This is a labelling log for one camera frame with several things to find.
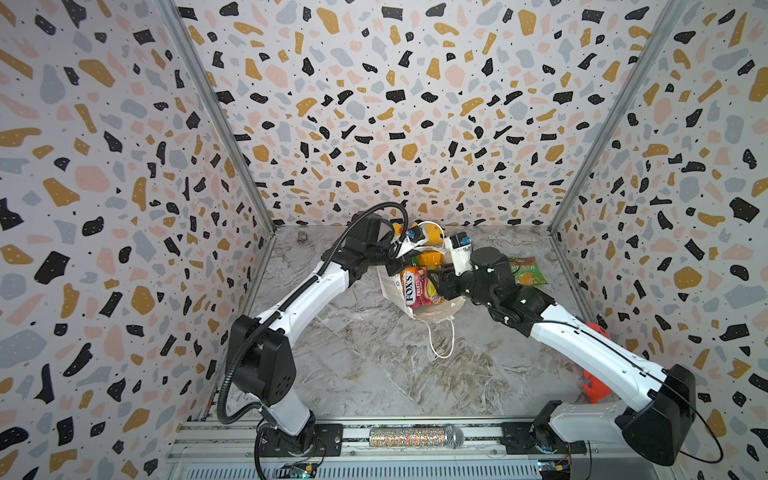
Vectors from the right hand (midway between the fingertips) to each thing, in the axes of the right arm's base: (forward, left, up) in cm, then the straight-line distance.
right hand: (432, 264), depth 73 cm
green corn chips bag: (+19, -37, -28) cm, 50 cm away
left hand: (+8, +4, -1) cm, 8 cm away
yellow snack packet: (+11, 0, -12) cm, 17 cm away
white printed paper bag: (-4, +1, -17) cm, 18 cm away
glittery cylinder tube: (-33, -5, -25) cm, 41 cm away
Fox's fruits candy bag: (+2, +3, -14) cm, 14 cm away
